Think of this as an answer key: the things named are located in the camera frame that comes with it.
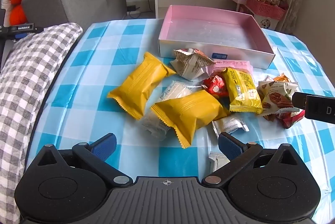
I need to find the pink snack packet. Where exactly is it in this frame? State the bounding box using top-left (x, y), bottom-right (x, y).
top-left (205, 58), bottom-right (253, 82)

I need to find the red white snack packet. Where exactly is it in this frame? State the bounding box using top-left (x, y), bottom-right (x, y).
top-left (264, 110), bottom-right (306, 129)

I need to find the white power strip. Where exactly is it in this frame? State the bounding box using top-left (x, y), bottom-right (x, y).
top-left (126, 4), bottom-right (141, 15)

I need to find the checkered grey cushion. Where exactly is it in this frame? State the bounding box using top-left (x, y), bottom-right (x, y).
top-left (0, 22), bottom-right (83, 224)

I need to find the pink cardboard box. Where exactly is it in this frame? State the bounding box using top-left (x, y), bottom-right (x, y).
top-left (158, 5), bottom-right (276, 70)

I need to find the clear white snack packet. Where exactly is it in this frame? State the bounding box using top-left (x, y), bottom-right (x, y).
top-left (158, 80), bottom-right (206, 103)

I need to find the pink low rack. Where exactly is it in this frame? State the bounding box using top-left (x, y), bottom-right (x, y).
top-left (227, 0), bottom-right (248, 13)

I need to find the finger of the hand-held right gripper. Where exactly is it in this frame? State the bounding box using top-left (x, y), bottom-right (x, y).
top-left (291, 92), bottom-right (307, 110)

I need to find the plain yellow snack packet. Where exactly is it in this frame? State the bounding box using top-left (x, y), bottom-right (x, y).
top-left (107, 52), bottom-right (176, 120)
top-left (150, 90), bottom-right (231, 149)

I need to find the white printed bin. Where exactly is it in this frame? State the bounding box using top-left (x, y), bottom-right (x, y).
top-left (252, 13), bottom-right (280, 30)

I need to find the small grey white packet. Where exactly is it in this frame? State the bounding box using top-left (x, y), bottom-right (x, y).
top-left (209, 151), bottom-right (231, 172)

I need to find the beige printed snack packet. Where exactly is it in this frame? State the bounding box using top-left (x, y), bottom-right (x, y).
top-left (170, 48), bottom-right (215, 81)

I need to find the small orange snack packet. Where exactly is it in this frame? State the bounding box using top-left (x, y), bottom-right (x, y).
top-left (272, 73), bottom-right (291, 84)

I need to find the black device white label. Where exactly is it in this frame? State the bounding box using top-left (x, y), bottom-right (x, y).
top-left (0, 22), bottom-right (44, 40)

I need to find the nut cookie snack packet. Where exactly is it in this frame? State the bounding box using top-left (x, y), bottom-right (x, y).
top-left (258, 77), bottom-right (300, 117)

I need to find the yellow green printed snack packet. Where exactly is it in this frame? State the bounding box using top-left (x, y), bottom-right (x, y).
top-left (222, 67), bottom-right (263, 115)

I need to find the large pink plastic basket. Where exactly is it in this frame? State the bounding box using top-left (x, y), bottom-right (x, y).
top-left (246, 0), bottom-right (287, 22)

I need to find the silver snack packet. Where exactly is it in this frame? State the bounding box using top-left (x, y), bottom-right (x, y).
top-left (211, 113), bottom-right (250, 139)

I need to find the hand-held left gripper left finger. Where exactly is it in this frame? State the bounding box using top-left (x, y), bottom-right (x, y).
top-left (33, 133), bottom-right (133, 187)

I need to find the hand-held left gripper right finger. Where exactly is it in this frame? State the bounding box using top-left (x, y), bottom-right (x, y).
top-left (202, 132), bottom-right (302, 187)

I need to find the red wrapped candy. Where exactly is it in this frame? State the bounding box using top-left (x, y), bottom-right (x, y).
top-left (204, 75), bottom-right (231, 99)

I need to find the blue checked tablecloth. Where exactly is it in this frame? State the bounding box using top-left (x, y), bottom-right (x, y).
top-left (25, 18), bottom-right (335, 224)

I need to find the orange plush toy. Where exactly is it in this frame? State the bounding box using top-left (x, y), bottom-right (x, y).
top-left (9, 0), bottom-right (28, 26)

